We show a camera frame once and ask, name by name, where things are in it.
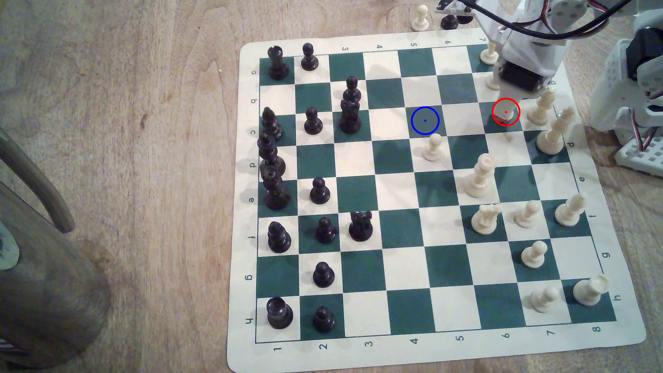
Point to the white gripper, black motor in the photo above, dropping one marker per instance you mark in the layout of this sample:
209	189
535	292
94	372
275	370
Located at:
518	76

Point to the white chess pawn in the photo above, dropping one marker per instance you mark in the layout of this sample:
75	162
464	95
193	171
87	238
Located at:
505	115
433	150
544	300
420	20
527	215
492	83
489	54
533	256

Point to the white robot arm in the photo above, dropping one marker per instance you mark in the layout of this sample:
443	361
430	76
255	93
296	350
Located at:
616	88

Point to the white chess bishop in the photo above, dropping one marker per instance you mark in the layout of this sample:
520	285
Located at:
568	212
539	111

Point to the black chess pawn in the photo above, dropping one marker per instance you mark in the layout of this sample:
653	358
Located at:
319	192
323	277
313	124
309	59
352	89
324	321
449	23
326	232

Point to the white chess king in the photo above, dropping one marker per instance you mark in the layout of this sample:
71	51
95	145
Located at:
551	137

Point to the white chess queen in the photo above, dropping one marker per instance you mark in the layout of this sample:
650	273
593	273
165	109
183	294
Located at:
477	181

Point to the white chess knight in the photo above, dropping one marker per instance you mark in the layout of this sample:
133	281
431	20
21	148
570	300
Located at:
484	220

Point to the black chess knight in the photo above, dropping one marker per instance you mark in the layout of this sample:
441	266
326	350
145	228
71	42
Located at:
360	228
350	122

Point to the green and white chess mat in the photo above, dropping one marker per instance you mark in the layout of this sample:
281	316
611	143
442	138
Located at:
404	259

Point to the white chess rook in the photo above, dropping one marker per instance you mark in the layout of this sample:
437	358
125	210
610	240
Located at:
588	292

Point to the black chess rook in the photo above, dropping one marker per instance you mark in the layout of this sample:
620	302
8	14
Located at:
279	313
277	65

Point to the black chess bishop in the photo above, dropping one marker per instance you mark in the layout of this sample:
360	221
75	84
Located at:
278	238
271	127

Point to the black chess queen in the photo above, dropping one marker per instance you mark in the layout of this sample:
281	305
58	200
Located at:
270	158

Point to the black chess king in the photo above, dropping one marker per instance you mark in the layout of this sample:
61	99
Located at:
275	194

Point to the white breadboard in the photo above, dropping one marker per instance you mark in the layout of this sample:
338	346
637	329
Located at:
639	158

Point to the pale grey round pad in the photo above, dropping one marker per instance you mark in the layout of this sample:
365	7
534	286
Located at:
8	251

